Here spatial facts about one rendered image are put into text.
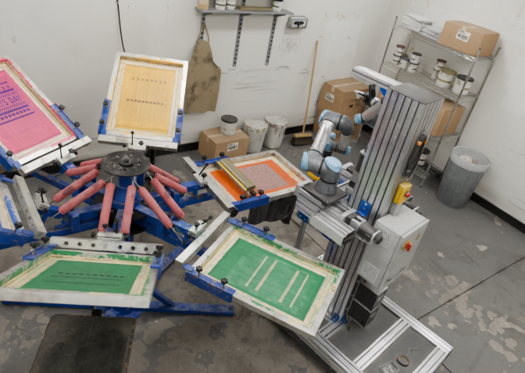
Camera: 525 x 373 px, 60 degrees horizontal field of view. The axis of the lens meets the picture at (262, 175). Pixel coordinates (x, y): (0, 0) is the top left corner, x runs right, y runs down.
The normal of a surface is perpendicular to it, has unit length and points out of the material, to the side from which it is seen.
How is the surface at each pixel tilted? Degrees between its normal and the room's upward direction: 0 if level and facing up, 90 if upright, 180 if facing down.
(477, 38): 89
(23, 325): 0
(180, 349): 0
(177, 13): 90
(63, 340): 0
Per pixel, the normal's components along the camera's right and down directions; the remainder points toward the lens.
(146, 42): 0.56, 0.52
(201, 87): 0.10, 0.53
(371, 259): -0.71, 0.26
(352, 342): 0.18, -0.83
